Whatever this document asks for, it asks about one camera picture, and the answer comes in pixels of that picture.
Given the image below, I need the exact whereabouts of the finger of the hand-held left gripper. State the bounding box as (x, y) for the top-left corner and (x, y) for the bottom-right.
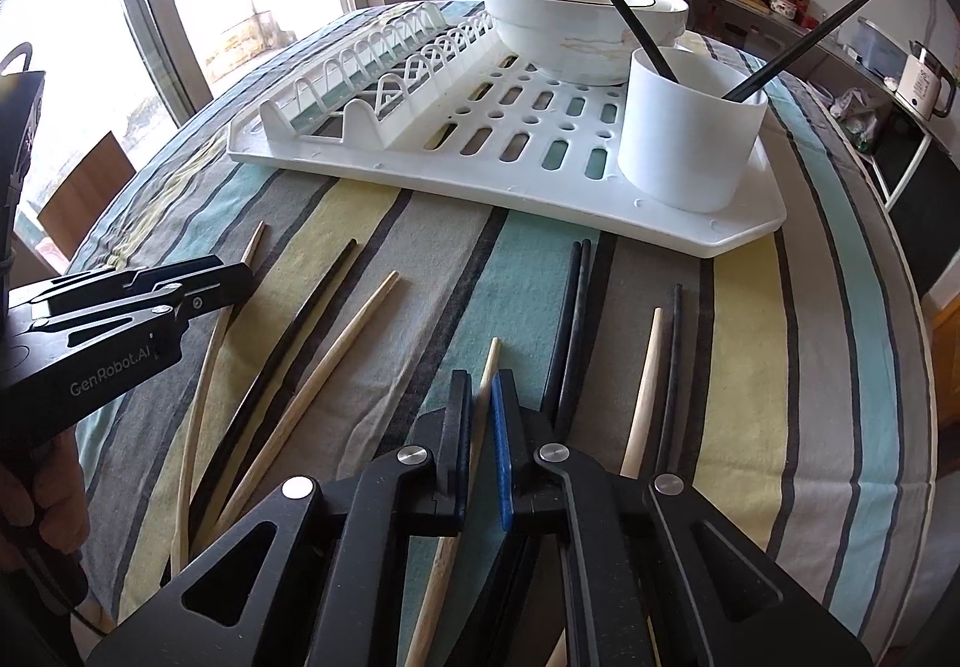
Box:
(34, 292), (192, 347)
(45, 256), (254, 312)

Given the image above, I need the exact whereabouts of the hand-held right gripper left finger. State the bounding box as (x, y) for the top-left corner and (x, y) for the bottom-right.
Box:
(86, 370), (475, 667)

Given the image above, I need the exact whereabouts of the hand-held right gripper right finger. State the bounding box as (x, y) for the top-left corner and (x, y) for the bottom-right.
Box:
(491, 369), (875, 667)

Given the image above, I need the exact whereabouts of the black chopstick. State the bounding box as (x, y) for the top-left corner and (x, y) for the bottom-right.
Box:
(722, 0), (899, 103)
(187, 239), (359, 533)
(555, 241), (593, 424)
(541, 241), (584, 417)
(654, 284), (685, 477)

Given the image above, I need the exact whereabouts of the wooden chopstick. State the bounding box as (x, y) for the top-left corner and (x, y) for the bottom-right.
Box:
(214, 271), (400, 540)
(171, 220), (267, 574)
(621, 307), (665, 477)
(405, 337), (502, 667)

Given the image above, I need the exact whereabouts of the white chopstick holder cup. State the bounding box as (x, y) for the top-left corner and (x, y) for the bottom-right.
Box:
(619, 46), (770, 214)

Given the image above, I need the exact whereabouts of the person's left hand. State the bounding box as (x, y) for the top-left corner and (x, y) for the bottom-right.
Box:
(0, 425), (92, 569)

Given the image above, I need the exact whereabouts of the wooden chair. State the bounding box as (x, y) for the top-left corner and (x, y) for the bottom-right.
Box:
(37, 130), (136, 259)

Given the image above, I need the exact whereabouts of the striped tablecloth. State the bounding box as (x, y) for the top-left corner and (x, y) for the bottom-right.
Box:
(71, 0), (938, 667)

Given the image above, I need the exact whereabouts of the white plastic dish rack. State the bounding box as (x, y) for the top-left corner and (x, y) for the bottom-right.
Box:
(227, 7), (787, 257)

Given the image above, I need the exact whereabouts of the white bowl with black rim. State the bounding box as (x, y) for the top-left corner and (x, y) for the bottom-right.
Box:
(626, 0), (689, 41)
(482, 0), (689, 84)

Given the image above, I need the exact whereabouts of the crumpled plastic bag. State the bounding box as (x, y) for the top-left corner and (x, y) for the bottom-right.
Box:
(832, 89), (890, 150)

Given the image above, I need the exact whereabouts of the black white-framed cabinet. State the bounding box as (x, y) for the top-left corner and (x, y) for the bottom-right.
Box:
(870, 104), (935, 210)

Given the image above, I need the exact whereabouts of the clear plastic container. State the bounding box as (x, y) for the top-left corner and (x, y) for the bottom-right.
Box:
(855, 17), (912, 75)

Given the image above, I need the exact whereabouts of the white electric kettle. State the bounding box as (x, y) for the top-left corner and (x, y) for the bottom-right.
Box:
(896, 40), (957, 120)

